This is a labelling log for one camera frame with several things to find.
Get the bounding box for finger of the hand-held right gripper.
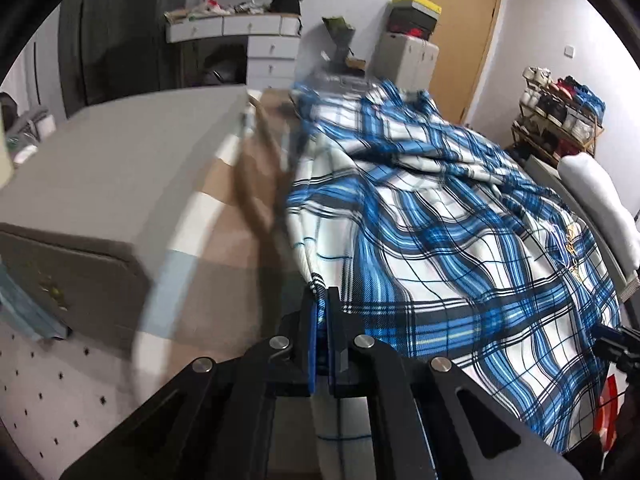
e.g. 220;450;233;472
592;324;640;376

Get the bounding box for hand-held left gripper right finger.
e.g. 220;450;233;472
325;286;586;480

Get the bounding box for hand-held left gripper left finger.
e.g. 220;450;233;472
60;287;326;480

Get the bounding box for blue plaid shirt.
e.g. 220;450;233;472
285;77;623;480

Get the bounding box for white pillow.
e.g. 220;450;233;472
557;154;640;256

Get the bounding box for checkered bed sheet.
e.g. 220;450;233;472
132;87;321;391

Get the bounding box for shoe rack with shoes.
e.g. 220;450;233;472
510;65;606;166

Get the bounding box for white dotted rug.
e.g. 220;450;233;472
0;305;166;466

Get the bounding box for silver suitcase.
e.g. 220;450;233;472
307;67;381;92

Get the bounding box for blue mat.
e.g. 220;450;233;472
0;265;71;343

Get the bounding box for black handbag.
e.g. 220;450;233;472
202;42;248;86

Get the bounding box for white dressing table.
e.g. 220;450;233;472
165;12;303;91

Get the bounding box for white suitcase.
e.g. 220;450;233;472
372;32;441;93

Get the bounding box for green wrapped bouquet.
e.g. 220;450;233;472
320;16;358;63

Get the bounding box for black shoe boxes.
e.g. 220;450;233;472
387;6;441;41

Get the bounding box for wooden door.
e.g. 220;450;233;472
412;0;506;126

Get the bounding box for pile of small clutter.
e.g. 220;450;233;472
165;0;273;23

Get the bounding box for yellow lidded box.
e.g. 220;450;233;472
390;0;443;15

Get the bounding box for grey cushioned seat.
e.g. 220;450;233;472
0;92;56;153

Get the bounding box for dark wardrobe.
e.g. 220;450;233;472
57;0;193;118

